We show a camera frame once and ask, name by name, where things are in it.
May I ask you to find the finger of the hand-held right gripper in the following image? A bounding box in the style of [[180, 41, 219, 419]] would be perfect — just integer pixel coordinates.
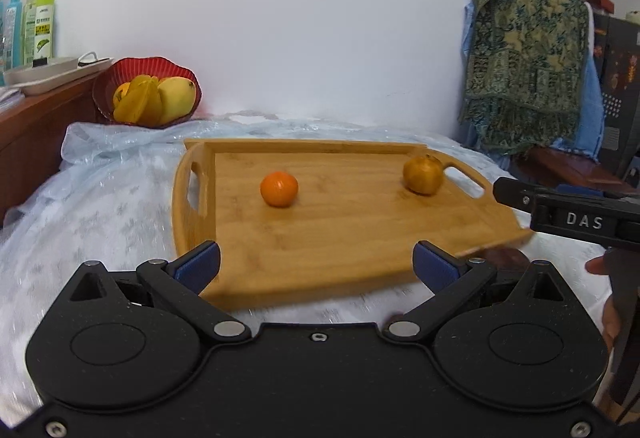
[[492, 177, 540, 219]]

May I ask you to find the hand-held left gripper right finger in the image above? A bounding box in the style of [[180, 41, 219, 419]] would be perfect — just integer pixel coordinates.
[[382, 241, 576, 345]]

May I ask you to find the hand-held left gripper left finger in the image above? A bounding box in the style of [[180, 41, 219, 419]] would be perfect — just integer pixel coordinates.
[[62, 241, 252, 345]]

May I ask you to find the wooden serving tray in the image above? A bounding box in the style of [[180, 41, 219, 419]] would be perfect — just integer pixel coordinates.
[[171, 138, 532, 314]]

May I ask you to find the orange mandarin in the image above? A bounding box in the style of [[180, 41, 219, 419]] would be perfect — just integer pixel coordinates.
[[260, 171, 299, 208]]

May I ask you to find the person's right hand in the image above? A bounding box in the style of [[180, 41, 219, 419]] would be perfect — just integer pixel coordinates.
[[586, 256, 623, 350]]

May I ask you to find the dark wooden chair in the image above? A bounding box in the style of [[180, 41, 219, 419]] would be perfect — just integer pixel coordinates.
[[510, 145, 638, 193]]

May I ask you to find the yellow-brown round fruit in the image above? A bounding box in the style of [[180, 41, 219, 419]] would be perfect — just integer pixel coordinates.
[[403, 154, 445, 195]]

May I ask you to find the black cabinet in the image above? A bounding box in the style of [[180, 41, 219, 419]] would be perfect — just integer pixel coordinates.
[[592, 13, 640, 179]]

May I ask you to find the green patterned shawl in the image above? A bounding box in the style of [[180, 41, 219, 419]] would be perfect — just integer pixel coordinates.
[[459, 0, 591, 154]]

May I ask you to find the yellow mango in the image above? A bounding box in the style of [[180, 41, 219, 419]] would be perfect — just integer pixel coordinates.
[[157, 76, 197, 124]]

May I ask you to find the yellow starfruit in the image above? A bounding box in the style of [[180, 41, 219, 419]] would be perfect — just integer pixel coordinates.
[[112, 75, 163, 126]]

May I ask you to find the red glass bowl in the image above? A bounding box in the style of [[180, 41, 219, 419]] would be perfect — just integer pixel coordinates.
[[92, 57, 202, 129]]

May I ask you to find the brown wooden cabinet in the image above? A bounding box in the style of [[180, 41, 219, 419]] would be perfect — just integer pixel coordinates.
[[0, 68, 108, 229]]

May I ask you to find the white plastic tray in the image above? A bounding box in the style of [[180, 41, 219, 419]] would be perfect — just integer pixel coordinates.
[[2, 56, 116, 96]]

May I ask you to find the green spray bottle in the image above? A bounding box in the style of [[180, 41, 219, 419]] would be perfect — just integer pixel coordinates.
[[30, 0, 56, 66]]

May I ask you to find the pale green bottle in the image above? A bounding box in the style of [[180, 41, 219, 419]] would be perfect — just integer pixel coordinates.
[[22, 0, 38, 65]]

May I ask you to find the teal bottle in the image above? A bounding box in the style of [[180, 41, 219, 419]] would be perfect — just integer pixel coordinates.
[[4, 0, 24, 72]]

